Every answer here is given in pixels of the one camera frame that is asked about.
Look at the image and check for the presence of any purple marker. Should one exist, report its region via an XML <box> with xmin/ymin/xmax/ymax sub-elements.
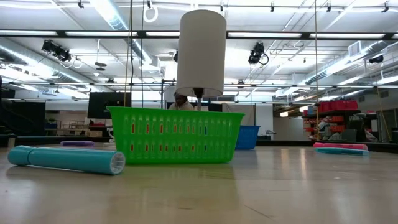
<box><xmin>60</xmin><ymin>140</ymin><xmax>95</xmax><ymax>147</ymax></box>

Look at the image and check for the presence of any light blue thick marker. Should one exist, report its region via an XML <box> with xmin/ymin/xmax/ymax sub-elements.
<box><xmin>7</xmin><ymin>144</ymin><xmax>126</xmax><ymax>176</ymax></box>

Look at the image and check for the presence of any reddish pink marker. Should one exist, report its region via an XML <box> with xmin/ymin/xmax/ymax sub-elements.
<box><xmin>313</xmin><ymin>142</ymin><xmax>369</xmax><ymax>151</ymax></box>

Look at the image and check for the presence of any teal thin marker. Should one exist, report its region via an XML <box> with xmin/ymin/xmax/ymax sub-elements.
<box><xmin>315</xmin><ymin>147</ymin><xmax>371</xmax><ymax>156</ymax></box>

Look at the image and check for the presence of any person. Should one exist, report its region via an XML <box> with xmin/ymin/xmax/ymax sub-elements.
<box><xmin>169</xmin><ymin>91</ymin><xmax>195</xmax><ymax>111</ymax></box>

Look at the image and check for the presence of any green plastic basket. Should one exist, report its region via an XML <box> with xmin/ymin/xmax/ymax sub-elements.
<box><xmin>106</xmin><ymin>106</ymin><xmax>246</xmax><ymax>166</ymax></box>

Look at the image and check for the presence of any blue plastic basket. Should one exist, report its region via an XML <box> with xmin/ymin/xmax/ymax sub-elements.
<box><xmin>235</xmin><ymin>125</ymin><xmax>261</xmax><ymax>151</ymax></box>

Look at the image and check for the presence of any black monitor screen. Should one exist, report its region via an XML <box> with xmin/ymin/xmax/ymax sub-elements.
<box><xmin>87</xmin><ymin>91</ymin><xmax>132</xmax><ymax>119</ymax></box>

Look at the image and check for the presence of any black overhead light bar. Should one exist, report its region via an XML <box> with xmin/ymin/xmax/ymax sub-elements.
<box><xmin>0</xmin><ymin>29</ymin><xmax>398</xmax><ymax>40</ymax></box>

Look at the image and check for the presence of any shelf with red bins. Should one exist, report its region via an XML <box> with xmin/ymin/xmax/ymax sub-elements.
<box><xmin>302</xmin><ymin>99</ymin><xmax>361</xmax><ymax>141</ymax></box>

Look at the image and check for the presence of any black partition panel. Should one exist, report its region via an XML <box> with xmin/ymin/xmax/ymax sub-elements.
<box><xmin>0</xmin><ymin>101</ymin><xmax>46</xmax><ymax>138</ymax></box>

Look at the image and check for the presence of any black ceiling camera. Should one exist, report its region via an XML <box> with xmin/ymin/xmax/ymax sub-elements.
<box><xmin>41</xmin><ymin>39</ymin><xmax>73</xmax><ymax>63</ymax></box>
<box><xmin>368</xmin><ymin>54</ymin><xmax>385</xmax><ymax>65</ymax></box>
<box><xmin>248</xmin><ymin>42</ymin><xmax>270</xmax><ymax>66</ymax></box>

